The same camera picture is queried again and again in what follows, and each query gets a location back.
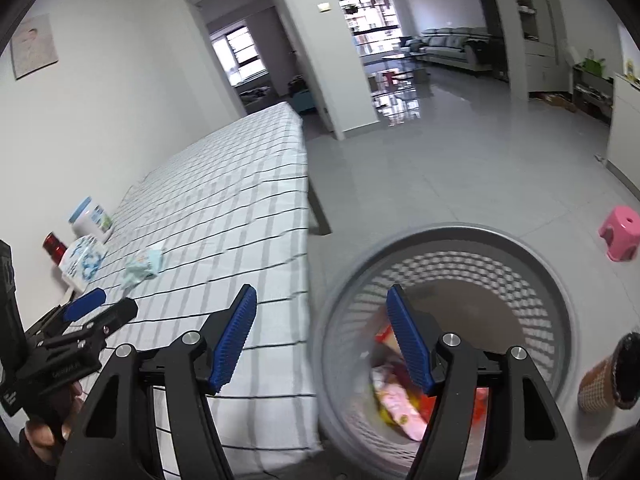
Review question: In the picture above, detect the grey sofa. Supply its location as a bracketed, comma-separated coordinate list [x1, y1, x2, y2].
[402, 26, 493, 78]

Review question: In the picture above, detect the person's left forearm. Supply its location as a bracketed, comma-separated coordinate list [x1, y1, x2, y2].
[0, 430, 61, 480]

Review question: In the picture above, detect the glass coffee table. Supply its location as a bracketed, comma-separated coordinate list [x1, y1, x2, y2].
[382, 52, 431, 86]

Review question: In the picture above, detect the tall shelf cabinet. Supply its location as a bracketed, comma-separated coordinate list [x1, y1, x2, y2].
[505, 0, 573, 101]

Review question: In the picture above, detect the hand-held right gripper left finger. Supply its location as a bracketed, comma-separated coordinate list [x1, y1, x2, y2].
[55, 283, 258, 480]

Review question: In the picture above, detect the dark door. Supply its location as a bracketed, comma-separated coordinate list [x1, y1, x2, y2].
[476, 0, 508, 81]

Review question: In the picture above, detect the red can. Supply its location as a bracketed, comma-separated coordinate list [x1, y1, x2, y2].
[42, 231, 68, 265]

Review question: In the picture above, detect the light blue tissue packet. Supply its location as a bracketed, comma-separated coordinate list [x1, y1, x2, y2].
[121, 246, 163, 290]

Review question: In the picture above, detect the person's left hand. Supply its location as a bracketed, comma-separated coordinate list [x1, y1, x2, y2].
[20, 382, 86, 453]

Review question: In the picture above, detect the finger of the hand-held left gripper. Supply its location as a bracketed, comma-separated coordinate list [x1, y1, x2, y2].
[39, 297, 139, 361]
[25, 287, 107, 341]

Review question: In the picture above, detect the pink packet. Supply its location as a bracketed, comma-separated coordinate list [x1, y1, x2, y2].
[371, 365, 431, 441]

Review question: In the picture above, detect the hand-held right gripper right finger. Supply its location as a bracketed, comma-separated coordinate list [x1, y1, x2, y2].
[386, 284, 583, 480]

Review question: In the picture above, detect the grey perforated plastic basket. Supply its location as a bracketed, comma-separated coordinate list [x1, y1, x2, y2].
[312, 222, 573, 478]

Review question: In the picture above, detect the white blue wipes packet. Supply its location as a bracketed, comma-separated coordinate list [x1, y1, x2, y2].
[59, 236, 107, 292]

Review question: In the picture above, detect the red plastic bag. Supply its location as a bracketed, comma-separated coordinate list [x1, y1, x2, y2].
[422, 385, 491, 428]

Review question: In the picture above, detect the framed wall picture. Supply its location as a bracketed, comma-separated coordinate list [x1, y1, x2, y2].
[10, 13, 59, 81]

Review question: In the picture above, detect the living room window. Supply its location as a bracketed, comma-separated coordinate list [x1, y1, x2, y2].
[339, 0, 401, 58]

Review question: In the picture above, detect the white low cabinet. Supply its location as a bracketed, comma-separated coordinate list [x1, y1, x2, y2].
[606, 72, 640, 191]

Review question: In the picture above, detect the white jar with blue lid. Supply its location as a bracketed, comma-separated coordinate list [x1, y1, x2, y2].
[68, 196, 113, 243]

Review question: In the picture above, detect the black table leg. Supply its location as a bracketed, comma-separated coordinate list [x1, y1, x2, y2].
[307, 185, 333, 236]

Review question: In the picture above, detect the pink plastic stool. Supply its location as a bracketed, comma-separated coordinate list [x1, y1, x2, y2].
[598, 205, 640, 262]

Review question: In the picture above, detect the bedroom window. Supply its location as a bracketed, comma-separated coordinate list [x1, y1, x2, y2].
[210, 20, 263, 86]

